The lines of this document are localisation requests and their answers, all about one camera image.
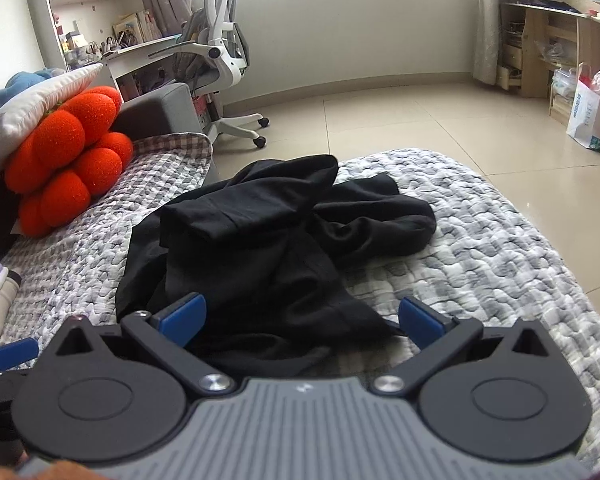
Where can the white pillow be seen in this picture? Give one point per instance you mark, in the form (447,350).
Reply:
(30,100)

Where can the beige folded garment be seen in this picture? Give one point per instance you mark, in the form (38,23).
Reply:
(14,285)

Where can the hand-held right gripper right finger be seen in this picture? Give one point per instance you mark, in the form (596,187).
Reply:
(422,325)

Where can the wooden shelf desk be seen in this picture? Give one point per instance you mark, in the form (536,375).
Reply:
(535,60)

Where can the white desk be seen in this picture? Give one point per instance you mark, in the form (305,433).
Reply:
(130,55)

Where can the grey checkered quilt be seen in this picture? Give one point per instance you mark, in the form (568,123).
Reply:
(480,260)

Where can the white paper bag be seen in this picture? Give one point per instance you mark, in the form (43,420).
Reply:
(590,115)

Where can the white bookshelf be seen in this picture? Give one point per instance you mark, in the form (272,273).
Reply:
(45,20)

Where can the upright books on desk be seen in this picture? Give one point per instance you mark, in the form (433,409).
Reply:
(137,27)

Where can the red storage box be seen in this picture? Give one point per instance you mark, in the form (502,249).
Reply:
(201,106)

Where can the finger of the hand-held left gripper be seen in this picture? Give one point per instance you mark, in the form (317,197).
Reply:
(12,352)

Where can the blue plush toy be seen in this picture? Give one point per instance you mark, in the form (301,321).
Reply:
(20,80)

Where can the red flower-shaped cushion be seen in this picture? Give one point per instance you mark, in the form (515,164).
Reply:
(60,135)

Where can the black t-shirt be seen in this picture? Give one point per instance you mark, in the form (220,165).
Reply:
(260,260)

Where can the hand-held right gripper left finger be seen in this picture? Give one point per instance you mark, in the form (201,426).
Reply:
(182,317)

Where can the white office chair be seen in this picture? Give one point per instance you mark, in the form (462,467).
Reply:
(225,35)

